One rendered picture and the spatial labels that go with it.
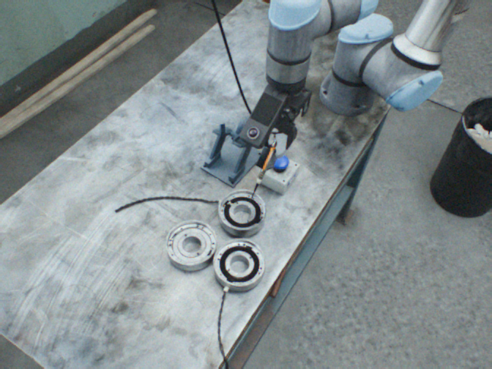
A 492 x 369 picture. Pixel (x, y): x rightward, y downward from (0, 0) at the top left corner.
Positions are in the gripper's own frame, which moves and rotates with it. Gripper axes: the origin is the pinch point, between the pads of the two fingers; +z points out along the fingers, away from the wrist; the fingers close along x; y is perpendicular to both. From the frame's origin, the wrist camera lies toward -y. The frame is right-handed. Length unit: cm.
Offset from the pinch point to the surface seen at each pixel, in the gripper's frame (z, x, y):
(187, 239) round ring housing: 11.4, 5.3, -22.2
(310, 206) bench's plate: 13.2, -10.9, 1.8
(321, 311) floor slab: 93, -21, 16
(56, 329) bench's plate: 13, 13, -51
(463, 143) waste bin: 55, -34, 88
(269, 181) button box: 10.3, -0.4, 0.4
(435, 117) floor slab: 93, -17, 140
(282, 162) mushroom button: 5.7, -1.3, 3.5
